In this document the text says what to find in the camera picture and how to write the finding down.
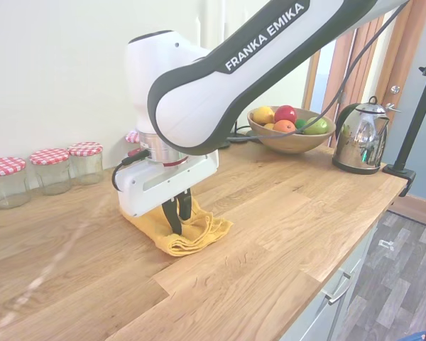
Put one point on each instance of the black camera stand with clamp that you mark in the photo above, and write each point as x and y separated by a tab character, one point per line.
399	174

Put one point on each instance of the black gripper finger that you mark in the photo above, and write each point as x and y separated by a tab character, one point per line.
173	218
185	206

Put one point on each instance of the small yellow fruit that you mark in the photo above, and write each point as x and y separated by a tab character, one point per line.
268	126

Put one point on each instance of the silver door lock knob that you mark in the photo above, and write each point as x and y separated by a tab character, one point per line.
396	89

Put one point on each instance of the green apple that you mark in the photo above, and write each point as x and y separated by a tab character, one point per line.
316	126

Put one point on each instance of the small white floor object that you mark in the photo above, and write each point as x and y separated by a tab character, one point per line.
386	244

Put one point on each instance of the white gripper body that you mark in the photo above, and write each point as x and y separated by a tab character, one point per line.
145	188

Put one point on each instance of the red apple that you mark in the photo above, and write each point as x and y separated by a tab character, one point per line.
285	113

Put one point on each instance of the green lime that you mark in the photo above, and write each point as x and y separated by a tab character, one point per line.
300	123

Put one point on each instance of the pale cabinet drawers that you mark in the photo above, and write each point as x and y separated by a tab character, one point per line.
344	259

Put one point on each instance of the glass jar red checked lid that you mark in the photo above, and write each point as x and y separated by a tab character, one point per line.
87	165
51	174
7	184
131	137

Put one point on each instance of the wooden fruit bowl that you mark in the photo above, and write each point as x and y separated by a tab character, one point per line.
291	144

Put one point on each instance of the stainless steel kettle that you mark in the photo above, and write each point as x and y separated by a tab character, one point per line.
358	142

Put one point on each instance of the medium black candle holder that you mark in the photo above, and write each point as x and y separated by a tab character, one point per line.
243	135

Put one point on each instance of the yellow towel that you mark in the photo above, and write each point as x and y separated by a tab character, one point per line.
199	236

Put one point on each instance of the orange fruit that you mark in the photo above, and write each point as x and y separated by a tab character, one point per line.
284	126

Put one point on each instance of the yellow lemon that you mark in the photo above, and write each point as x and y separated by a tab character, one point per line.
263	115

